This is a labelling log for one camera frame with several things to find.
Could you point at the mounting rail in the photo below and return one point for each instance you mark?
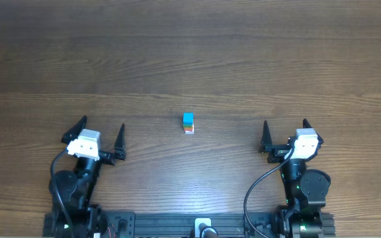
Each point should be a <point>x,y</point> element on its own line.
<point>170,224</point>

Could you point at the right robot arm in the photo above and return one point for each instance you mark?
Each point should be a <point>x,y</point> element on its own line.
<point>309,188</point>

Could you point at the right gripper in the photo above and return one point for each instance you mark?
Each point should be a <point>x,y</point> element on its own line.
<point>276,152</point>

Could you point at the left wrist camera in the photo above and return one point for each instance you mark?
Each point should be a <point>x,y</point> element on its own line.
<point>84,143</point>

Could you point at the blue cube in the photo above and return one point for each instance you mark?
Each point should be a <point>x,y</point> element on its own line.
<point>188,118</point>

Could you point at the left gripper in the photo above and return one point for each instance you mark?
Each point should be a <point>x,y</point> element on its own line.
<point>108,157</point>

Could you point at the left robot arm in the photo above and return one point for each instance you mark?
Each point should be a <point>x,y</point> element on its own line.
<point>65,188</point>

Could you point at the red cube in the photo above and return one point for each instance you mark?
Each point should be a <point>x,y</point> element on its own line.
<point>189,129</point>

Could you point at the green cube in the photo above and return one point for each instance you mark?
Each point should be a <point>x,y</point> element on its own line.
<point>188,126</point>

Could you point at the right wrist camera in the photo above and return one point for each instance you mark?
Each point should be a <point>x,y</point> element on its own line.
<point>305,143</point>

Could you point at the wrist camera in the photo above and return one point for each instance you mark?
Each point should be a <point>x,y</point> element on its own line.
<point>84,143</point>
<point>305,143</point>

